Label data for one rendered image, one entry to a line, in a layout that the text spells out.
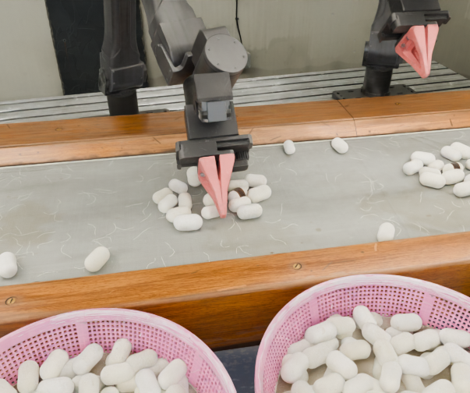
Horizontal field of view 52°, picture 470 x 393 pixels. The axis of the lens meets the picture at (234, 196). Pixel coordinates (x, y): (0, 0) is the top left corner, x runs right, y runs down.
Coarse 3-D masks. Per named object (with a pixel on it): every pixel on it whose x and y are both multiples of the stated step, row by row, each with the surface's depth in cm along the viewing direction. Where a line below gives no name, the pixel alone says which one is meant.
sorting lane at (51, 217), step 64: (0, 192) 71; (64, 192) 71; (128, 192) 71; (192, 192) 71; (320, 192) 71; (384, 192) 71; (448, 192) 71; (64, 256) 59; (128, 256) 59; (192, 256) 59
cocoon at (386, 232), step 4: (384, 224) 61; (388, 224) 61; (380, 228) 61; (384, 228) 60; (388, 228) 60; (392, 228) 61; (380, 232) 60; (384, 232) 60; (388, 232) 60; (392, 232) 60; (380, 236) 60; (384, 236) 60; (388, 236) 60; (392, 236) 60; (380, 240) 60; (384, 240) 60
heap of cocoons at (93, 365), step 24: (48, 360) 46; (72, 360) 47; (96, 360) 47; (120, 360) 47; (144, 360) 46; (0, 384) 44; (24, 384) 44; (48, 384) 44; (72, 384) 45; (96, 384) 44; (120, 384) 45; (144, 384) 44; (168, 384) 44
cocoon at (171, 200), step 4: (168, 196) 66; (172, 196) 67; (176, 196) 67; (164, 200) 66; (168, 200) 66; (172, 200) 66; (176, 200) 67; (160, 204) 65; (164, 204) 65; (168, 204) 65; (172, 204) 66; (176, 204) 67; (160, 208) 65; (164, 208) 65; (168, 208) 66; (164, 212) 66
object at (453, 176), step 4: (444, 172) 72; (448, 172) 71; (452, 172) 71; (456, 172) 71; (460, 172) 72; (444, 176) 71; (448, 176) 71; (452, 176) 71; (456, 176) 71; (460, 176) 71; (464, 176) 72; (448, 180) 71; (452, 180) 71; (456, 180) 71; (460, 180) 72; (448, 184) 72
